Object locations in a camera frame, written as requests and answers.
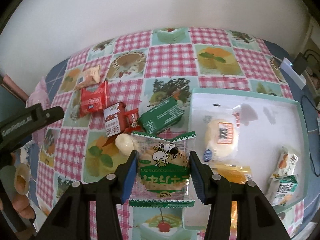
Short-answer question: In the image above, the pale green barcode packet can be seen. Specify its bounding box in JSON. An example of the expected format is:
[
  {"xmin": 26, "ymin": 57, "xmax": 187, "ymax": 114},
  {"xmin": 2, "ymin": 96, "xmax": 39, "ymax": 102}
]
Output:
[{"xmin": 266, "ymin": 175, "xmax": 298, "ymax": 206}]

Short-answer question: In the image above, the orange bread packet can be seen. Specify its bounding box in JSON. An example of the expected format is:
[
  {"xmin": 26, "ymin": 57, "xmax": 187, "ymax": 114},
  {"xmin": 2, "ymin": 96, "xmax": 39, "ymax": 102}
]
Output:
[{"xmin": 212, "ymin": 163, "xmax": 252, "ymax": 184}]

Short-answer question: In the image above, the white orange small packet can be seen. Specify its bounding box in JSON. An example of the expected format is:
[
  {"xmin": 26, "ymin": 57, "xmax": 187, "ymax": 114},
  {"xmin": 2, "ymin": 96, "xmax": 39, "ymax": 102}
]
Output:
[{"xmin": 270, "ymin": 146, "xmax": 300, "ymax": 179}]

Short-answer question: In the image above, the dark red snack box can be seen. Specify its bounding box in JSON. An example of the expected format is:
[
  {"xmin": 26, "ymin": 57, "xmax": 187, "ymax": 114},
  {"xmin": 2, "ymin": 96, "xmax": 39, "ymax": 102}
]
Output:
[{"xmin": 104, "ymin": 102, "xmax": 127, "ymax": 137}]

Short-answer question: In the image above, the white steamed cake packet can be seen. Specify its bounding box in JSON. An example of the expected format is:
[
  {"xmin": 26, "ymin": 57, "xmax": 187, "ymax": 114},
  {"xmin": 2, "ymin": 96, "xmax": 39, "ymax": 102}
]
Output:
[{"xmin": 203, "ymin": 105, "xmax": 241, "ymax": 162}]

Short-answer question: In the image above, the green cow cookie packet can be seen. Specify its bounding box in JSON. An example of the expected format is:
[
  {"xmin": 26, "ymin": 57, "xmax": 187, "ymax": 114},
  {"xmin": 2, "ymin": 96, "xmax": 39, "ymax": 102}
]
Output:
[{"xmin": 129, "ymin": 132, "xmax": 196, "ymax": 208}]

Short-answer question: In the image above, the person's left hand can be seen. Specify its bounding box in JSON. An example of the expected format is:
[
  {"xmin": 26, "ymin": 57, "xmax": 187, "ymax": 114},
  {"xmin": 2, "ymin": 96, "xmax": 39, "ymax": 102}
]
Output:
[{"xmin": 11, "ymin": 163, "xmax": 36, "ymax": 219}]

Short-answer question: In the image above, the pink cloth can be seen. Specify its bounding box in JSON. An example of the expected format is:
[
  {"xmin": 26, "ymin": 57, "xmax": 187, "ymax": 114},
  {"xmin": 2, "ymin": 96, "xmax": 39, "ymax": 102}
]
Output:
[{"xmin": 25, "ymin": 76, "xmax": 50, "ymax": 110}]

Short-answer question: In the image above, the red snack packet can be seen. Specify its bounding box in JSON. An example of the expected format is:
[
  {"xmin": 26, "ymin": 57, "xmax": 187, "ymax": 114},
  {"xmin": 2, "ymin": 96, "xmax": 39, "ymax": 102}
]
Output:
[{"xmin": 80, "ymin": 81, "xmax": 110, "ymax": 117}]

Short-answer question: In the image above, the beige barcode snack packet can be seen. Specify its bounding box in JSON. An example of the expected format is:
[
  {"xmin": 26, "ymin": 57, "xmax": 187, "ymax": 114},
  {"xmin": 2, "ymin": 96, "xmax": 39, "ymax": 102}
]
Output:
[{"xmin": 74, "ymin": 65, "xmax": 101, "ymax": 90}]

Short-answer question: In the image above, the white tray with teal rim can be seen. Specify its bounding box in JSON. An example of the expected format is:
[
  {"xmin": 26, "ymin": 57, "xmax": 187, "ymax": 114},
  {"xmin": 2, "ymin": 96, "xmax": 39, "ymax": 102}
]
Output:
[{"xmin": 182, "ymin": 87, "xmax": 311, "ymax": 230}]

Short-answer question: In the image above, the small red candy packet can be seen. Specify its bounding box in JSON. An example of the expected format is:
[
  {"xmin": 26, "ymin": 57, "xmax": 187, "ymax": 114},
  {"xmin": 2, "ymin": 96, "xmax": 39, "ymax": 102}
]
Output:
[{"xmin": 125, "ymin": 108, "xmax": 140, "ymax": 131}]

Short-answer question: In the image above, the patchwork food print tablecloth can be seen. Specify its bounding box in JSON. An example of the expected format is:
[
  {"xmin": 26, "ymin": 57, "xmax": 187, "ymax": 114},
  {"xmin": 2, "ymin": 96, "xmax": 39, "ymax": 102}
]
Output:
[{"xmin": 36, "ymin": 27, "xmax": 293, "ymax": 214}]

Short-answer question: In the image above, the dark green snack box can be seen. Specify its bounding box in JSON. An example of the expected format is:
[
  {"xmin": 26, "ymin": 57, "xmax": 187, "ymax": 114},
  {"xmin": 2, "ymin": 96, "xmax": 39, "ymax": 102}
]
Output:
[{"xmin": 138, "ymin": 97, "xmax": 184, "ymax": 135}]

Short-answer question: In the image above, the white power strip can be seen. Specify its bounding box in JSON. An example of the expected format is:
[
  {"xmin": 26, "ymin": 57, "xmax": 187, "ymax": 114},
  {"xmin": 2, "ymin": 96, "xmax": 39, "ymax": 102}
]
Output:
[{"xmin": 280, "ymin": 58, "xmax": 306, "ymax": 90}]

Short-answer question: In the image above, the black power adapter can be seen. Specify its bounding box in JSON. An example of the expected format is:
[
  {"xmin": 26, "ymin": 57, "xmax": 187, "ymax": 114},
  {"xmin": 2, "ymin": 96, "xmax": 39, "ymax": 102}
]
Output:
[{"xmin": 292, "ymin": 53, "xmax": 308, "ymax": 75}]

